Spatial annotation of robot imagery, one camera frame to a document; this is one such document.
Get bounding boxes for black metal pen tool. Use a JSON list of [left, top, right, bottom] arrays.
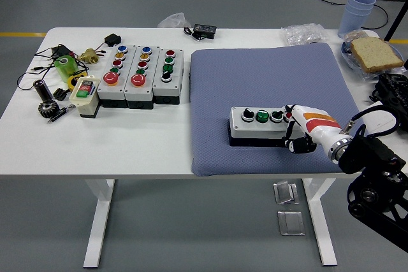
[[47, 103, 77, 125]]

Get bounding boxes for yellow tape roll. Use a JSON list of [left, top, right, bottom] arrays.
[[66, 73, 86, 91]]

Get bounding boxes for white bread slice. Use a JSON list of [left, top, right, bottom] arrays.
[[349, 36, 404, 74]]

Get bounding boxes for green translucent roll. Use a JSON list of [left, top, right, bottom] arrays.
[[53, 55, 79, 82]]

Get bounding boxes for grey four-button control box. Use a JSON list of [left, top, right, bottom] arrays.
[[228, 106, 307, 148]]

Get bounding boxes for black gear with shaft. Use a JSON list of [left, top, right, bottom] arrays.
[[33, 80, 61, 120]]

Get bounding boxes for small black module red wires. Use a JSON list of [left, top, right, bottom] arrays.
[[95, 32, 122, 50]]

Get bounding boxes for grey five-button emergency-stop box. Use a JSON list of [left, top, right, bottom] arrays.
[[124, 45, 160, 110], [96, 44, 138, 109]]

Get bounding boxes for black slanted pole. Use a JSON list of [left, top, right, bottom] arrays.
[[384, 0, 408, 42]]

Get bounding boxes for brass valve fitting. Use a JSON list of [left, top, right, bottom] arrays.
[[76, 48, 99, 65]]

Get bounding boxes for black power adapter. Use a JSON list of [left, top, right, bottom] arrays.
[[50, 44, 73, 59]]

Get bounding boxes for blue plate with plastic wrap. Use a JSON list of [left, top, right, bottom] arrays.
[[340, 29, 408, 81]]

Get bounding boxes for white switch box green button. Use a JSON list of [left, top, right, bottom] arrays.
[[69, 75, 101, 119]]

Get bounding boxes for black textured device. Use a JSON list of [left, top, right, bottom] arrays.
[[371, 73, 408, 117]]

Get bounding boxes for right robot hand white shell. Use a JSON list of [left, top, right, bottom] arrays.
[[282, 103, 347, 158]]

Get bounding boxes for clear bubble plastic pack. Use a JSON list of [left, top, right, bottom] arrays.
[[280, 22, 328, 46]]

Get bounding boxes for blue-grey cushion mat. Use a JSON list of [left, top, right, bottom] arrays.
[[189, 41, 380, 177]]

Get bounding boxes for grey four-button box with selector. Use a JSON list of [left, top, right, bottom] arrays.
[[152, 48, 186, 106]]

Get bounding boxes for brown food in clear container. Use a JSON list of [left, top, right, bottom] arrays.
[[344, 29, 370, 44]]

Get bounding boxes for clear crumpled plastic bag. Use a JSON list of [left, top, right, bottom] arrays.
[[157, 12, 186, 29]]

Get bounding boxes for metal floor plate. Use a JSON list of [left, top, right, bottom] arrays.
[[273, 181, 300, 205], [277, 210, 306, 236]]

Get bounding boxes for thin black cable with plug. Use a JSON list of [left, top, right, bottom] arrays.
[[16, 45, 90, 92]]

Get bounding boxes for black digital meter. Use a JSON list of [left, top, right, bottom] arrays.
[[183, 23, 218, 41]]

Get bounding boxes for white table leg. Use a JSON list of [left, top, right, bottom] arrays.
[[83, 178, 116, 269], [302, 178, 338, 266]]

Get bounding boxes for white card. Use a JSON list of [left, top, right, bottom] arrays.
[[363, 101, 401, 134]]

